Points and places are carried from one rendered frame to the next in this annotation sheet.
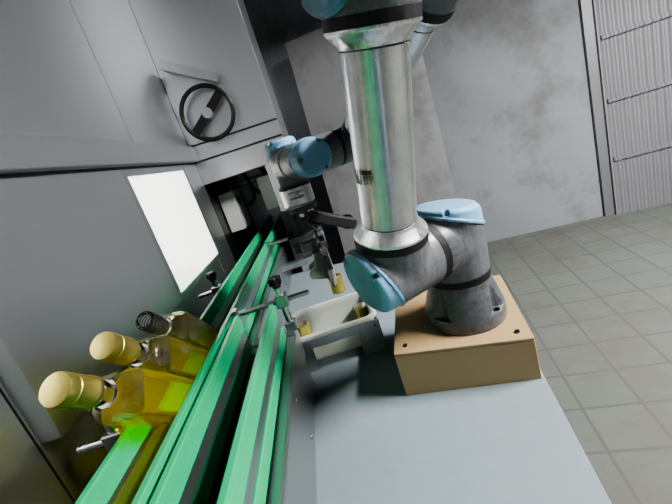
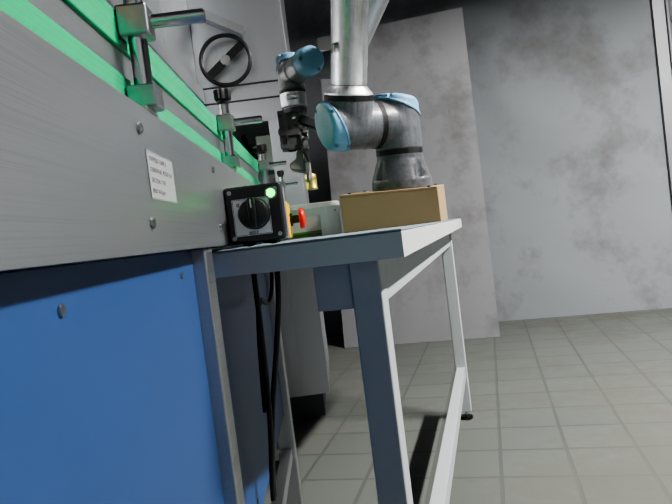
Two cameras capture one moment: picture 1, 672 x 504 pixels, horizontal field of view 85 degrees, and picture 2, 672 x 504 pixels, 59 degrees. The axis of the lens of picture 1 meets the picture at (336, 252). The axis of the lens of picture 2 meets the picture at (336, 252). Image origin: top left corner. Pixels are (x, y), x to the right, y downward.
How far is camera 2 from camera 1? 0.96 m
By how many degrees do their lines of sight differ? 13
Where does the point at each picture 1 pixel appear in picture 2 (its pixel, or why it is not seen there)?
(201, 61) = (231, 15)
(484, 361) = (402, 204)
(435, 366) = (367, 207)
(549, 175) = (614, 242)
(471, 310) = (400, 170)
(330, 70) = not seen: hidden behind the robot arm
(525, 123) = (588, 174)
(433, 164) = (466, 197)
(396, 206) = (351, 67)
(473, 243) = (406, 119)
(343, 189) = not seen: hidden behind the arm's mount
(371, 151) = (339, 29)
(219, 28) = not seen: outside the picture
